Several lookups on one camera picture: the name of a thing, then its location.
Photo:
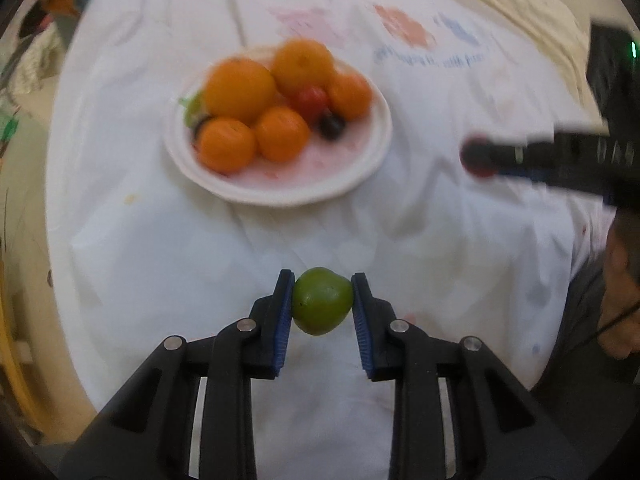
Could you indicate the beige patterned blanket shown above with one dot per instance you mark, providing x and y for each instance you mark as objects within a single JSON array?
[{"x": 525, "y": 10}]

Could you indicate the pink strawberry print plate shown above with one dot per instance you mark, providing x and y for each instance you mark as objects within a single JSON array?
[{"x": 320, "y": 170}]

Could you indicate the small tangerine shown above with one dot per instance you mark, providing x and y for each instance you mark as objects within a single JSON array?
[
  {"x": 225, "y": 145},
  {"x": 350, "y": 96},
  {"x": 282, "y": 134}
]

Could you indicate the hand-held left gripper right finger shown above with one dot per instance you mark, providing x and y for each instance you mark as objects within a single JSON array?
[{"x": 362, "y": 320}]

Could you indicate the yellow hoop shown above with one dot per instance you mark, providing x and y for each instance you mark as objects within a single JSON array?
[{"x": 12, "y": 370}]

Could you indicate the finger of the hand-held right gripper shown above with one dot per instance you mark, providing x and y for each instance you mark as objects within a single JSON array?
[
  {"x": 540, "y": 152},
  {"x": 575, "y": 182}
]

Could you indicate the large orange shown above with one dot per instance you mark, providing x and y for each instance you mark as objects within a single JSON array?
[
  {"x": 302, "y": 65},
  {"x": 240, "y": 90}
]

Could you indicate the person's grey clothing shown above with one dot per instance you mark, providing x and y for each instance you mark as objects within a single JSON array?
[{"x": 575, "y": 360}]

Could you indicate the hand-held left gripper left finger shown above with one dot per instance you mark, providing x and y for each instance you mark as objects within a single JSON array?
[{"x": 282, "y": 320}]

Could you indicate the green fruit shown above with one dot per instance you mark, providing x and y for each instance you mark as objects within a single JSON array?
[{"x": 320, "y": 302}]

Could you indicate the red cherry tomato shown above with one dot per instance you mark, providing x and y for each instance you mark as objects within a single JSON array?
[
  {"x": 310, "y": 102},
  {"x": 474, "y": 160}
]

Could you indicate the floral cloth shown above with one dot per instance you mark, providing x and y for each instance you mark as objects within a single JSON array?
[{"x": 45, "y": 60}]

